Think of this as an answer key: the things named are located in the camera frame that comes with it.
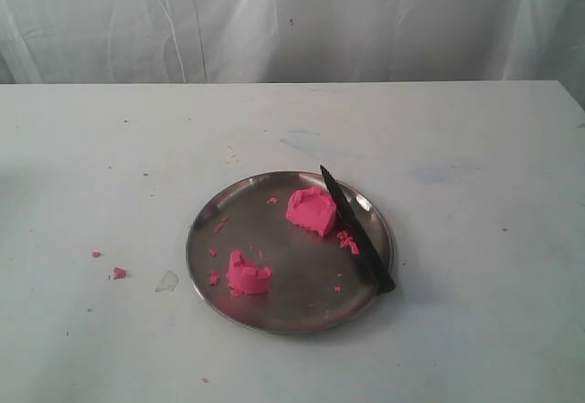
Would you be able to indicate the pink clay lump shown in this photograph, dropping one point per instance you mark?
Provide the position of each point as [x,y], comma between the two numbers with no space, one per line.
[245,278]
[312,209]

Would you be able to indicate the black knife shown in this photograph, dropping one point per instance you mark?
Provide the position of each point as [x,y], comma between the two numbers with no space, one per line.
[377,269]

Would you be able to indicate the pink smear crumb on plate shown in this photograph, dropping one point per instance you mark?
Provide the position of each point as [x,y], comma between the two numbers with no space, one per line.
[347,241]

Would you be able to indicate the pink crumbs upper left plate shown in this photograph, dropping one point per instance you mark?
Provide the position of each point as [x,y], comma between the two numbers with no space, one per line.
[221,224]

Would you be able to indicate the round steel plate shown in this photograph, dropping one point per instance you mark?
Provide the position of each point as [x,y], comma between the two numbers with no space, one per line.
[315,285]

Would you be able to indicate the clear tape scrap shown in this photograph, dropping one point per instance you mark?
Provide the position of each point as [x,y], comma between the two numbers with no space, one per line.
[167,283]

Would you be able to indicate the pink crumb on table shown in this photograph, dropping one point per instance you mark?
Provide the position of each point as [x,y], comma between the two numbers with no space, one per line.
[119,273]

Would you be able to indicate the white curtain backdrop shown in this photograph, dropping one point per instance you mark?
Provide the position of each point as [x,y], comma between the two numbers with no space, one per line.
[213,41]

